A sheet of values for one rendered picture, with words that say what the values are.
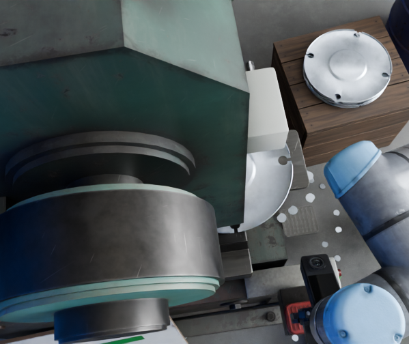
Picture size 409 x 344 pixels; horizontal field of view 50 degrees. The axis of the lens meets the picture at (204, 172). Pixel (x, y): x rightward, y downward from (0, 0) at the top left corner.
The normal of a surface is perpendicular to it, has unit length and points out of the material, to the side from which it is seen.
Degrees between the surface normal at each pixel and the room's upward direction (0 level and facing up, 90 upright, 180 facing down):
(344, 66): 0
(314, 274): 31
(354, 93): 0
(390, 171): 25
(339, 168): 44
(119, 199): 19
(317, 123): 0
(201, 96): 90
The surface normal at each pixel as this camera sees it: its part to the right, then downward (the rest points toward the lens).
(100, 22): -0.07, -0.35
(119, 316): 0.25, -0.38
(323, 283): -0.08, -0.78
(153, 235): 0.49, -0.37
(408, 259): -0.51, -0.08
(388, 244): -0.70, 0.07
